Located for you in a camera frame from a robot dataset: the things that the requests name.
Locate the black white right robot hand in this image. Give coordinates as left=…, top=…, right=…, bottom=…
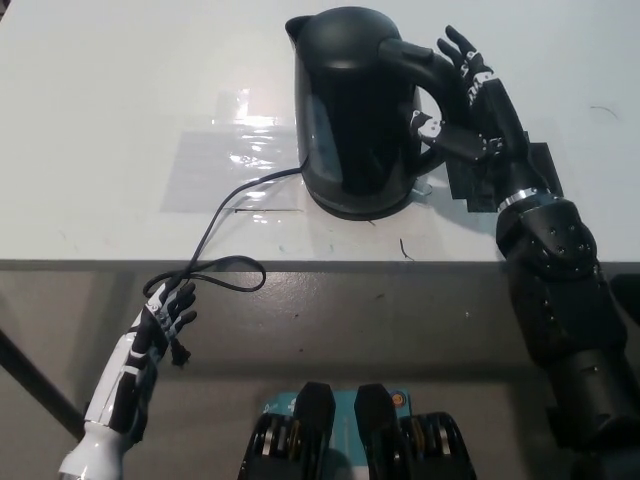
left=408, top=24, right=546, bottom=201

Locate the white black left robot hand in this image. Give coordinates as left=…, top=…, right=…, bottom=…
left=82, top=280, right=199, bottom=436

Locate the black electric kettle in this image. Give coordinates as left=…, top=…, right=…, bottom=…
left=284, top=7, right=474, bottom=219

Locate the black round kettle base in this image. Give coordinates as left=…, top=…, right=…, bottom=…
left=307, top=189, right=416, bottom=220

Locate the black teal robot torso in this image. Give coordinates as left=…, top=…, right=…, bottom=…
left=239, top=382, right=476, bottom=480

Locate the black tape patch on table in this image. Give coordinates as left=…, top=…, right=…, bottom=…
left=444, top=130, right=564, bottom=214

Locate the clear plastic sheet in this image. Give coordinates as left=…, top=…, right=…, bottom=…
left=159, top=87, right=306, bottom=214

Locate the black power cable with plug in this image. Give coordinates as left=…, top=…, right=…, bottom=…
left=142, top=167, right=304, bottom=369

